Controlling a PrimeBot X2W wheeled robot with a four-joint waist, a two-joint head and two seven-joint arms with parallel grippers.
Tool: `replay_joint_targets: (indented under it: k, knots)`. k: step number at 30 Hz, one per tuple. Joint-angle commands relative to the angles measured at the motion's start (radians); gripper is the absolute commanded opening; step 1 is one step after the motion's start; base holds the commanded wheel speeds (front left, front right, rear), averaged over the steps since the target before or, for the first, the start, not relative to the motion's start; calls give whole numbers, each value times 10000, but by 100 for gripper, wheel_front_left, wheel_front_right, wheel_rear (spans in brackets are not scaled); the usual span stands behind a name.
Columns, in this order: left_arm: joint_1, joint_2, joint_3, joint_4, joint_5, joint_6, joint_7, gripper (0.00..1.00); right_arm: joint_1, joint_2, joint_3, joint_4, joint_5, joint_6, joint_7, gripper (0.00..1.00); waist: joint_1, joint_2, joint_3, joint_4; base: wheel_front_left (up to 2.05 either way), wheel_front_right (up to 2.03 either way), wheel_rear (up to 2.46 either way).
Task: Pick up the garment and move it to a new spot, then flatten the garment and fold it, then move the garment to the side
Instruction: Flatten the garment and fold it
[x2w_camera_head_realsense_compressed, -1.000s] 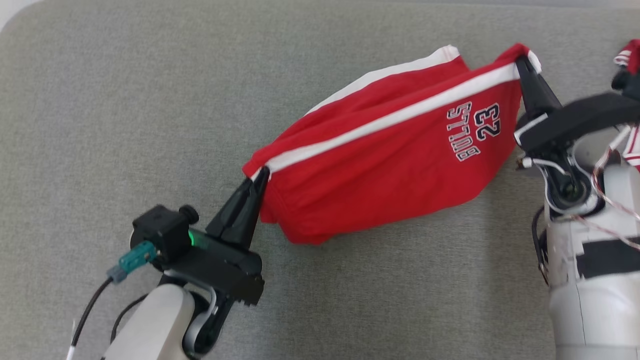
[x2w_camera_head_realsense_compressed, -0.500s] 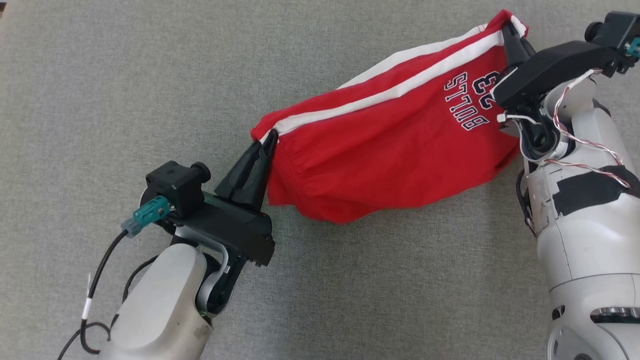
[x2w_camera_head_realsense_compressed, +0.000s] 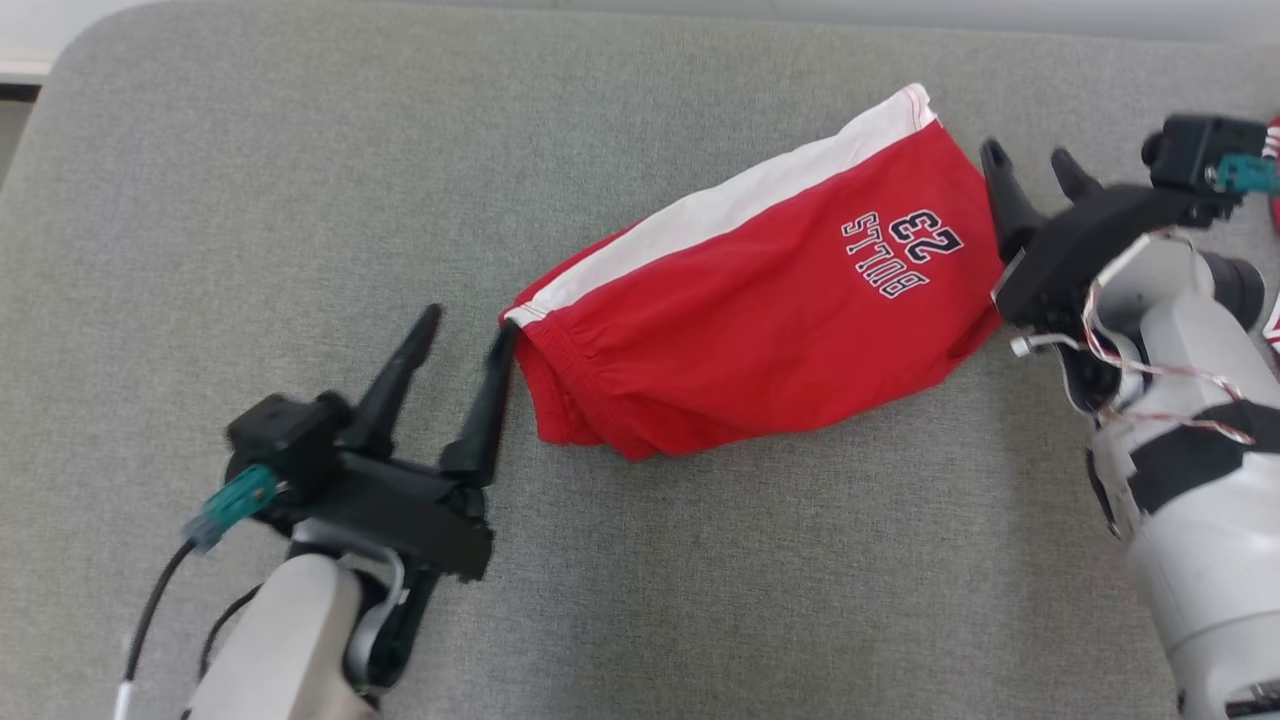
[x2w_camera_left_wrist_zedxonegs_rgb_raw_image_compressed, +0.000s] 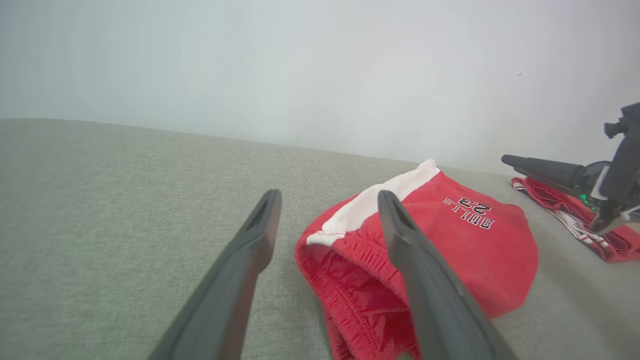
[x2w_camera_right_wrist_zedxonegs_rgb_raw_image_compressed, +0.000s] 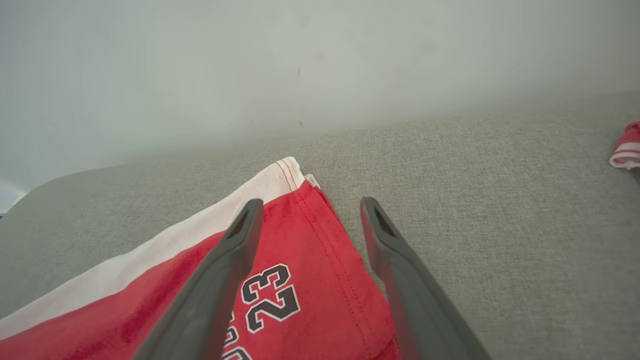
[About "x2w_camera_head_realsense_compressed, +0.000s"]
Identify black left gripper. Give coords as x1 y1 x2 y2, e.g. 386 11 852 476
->
268 304 520 584

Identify red Bulls basketball jersey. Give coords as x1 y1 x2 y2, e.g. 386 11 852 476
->
1262 113 1280 356

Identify thin black cable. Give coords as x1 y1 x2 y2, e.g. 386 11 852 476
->
198 585 263 683

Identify thin red white wire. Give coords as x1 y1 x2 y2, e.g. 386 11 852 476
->
1083 280 1257 447

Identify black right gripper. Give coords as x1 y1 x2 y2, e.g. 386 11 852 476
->
980 138 1241 333

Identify black cable with teal plug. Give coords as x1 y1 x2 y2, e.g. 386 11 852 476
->
1205 153 1280 198
113 465 281 720

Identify red white basketball shorts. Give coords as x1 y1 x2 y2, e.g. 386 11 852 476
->
500 83 1004 462

